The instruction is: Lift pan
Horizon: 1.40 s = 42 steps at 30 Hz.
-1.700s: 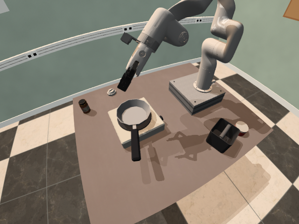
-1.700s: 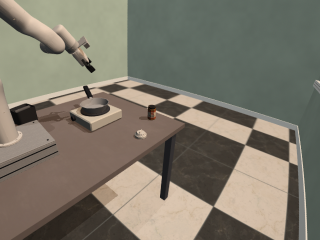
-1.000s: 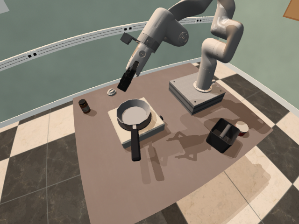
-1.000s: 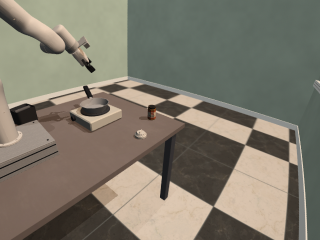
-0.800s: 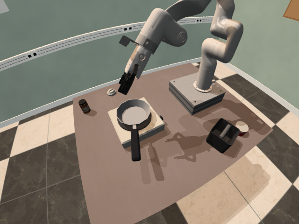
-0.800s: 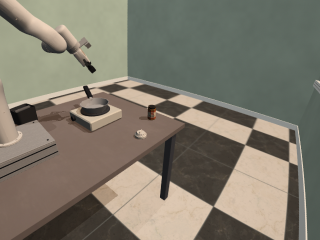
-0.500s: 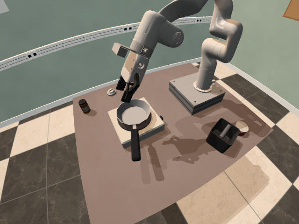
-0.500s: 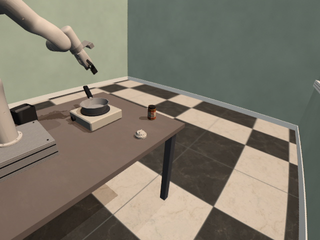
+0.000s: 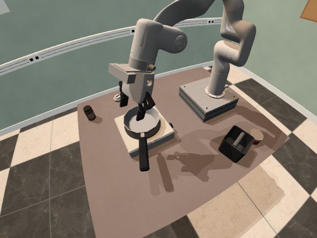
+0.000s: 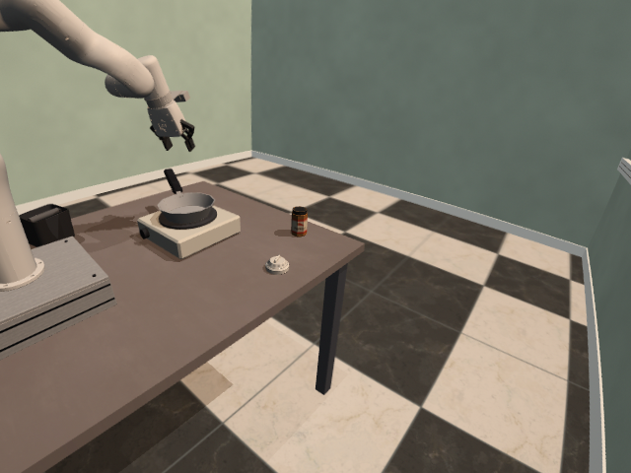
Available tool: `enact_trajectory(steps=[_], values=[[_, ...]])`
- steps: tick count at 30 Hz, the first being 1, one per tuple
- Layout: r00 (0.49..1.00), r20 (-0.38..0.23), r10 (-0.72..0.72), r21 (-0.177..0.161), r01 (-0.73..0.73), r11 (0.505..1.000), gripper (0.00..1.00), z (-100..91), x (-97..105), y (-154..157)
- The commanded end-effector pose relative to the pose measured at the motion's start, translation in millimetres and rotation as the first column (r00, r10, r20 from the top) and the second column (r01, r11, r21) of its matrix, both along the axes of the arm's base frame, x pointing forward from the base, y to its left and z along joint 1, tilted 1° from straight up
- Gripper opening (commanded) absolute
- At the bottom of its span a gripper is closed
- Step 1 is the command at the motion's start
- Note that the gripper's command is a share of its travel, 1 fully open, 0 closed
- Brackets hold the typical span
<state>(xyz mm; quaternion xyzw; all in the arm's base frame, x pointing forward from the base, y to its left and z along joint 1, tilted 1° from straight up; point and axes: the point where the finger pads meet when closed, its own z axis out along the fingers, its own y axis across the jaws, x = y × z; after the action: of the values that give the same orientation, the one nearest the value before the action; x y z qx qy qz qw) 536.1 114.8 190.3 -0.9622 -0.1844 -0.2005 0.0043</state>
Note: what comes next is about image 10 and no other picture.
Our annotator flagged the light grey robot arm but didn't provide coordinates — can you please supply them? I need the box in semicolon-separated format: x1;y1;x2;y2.
0;0;190;292

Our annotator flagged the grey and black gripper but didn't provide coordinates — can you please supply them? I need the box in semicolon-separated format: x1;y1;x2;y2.
147;100;195;152

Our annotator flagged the small dark jar with black lid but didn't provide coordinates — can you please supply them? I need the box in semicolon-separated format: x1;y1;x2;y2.
291;206;308;237

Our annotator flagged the black square box with grey bar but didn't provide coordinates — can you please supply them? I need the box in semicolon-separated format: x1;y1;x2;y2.
19;204;75;247

